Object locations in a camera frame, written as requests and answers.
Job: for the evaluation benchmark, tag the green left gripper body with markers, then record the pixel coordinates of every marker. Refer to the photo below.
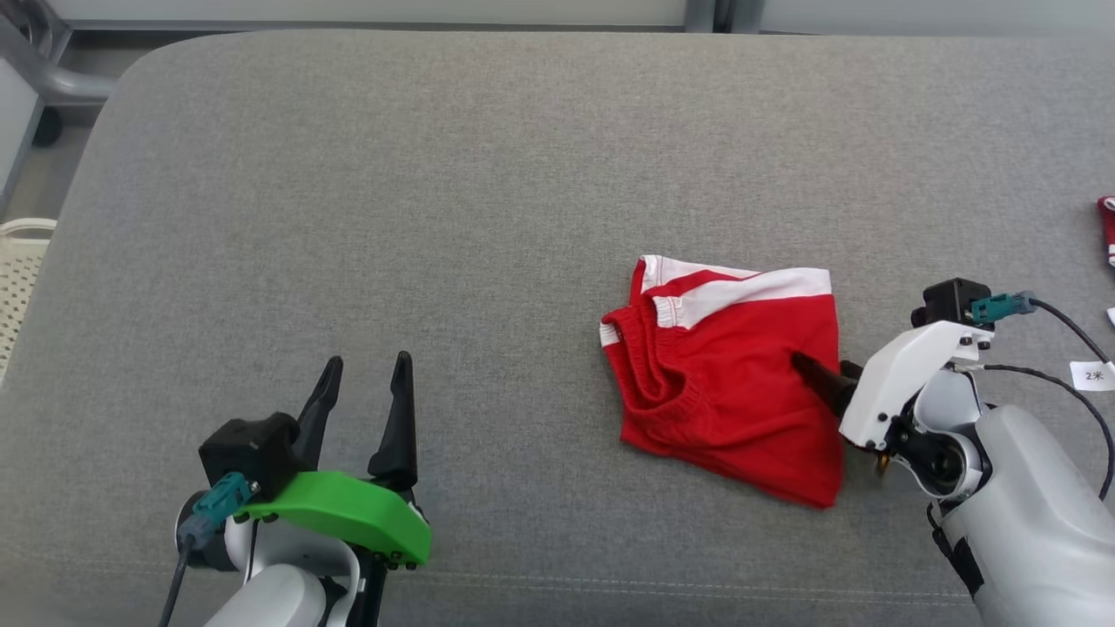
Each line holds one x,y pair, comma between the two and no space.
348,514

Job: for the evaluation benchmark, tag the grey metal partition post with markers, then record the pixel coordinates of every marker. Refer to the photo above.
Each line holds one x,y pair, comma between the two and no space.
723,13

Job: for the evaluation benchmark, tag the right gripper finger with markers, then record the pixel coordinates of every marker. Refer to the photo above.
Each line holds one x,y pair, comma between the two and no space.
823,383

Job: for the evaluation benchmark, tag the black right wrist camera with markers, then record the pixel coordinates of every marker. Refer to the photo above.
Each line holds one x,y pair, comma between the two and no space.
949,300

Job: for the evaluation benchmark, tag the red shorts with white stripes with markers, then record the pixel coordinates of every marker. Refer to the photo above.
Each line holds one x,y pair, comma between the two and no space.
732,409

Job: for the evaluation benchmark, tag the white laundry basket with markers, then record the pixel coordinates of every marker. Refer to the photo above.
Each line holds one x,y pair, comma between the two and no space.
22,279

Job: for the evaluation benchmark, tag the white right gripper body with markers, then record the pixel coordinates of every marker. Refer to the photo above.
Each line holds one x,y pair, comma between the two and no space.
906,370

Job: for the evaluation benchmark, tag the grey tubular wheeled frame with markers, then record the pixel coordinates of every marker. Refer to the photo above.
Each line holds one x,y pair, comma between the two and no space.
61,83

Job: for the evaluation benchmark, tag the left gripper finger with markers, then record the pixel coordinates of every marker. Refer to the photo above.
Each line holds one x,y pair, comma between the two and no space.
401,435
318,418

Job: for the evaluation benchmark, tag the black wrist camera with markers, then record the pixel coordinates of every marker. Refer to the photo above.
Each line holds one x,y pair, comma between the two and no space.
248,453
949,300

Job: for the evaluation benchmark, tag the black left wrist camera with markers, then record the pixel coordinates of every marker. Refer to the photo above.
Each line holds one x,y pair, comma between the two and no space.
248,453

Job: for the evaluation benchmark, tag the red jersey with white sleeves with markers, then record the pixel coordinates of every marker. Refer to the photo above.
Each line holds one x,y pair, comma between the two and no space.
1107,231

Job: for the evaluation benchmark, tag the grey fabric sofa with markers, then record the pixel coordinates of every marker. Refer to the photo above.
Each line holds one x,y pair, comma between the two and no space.
435,218

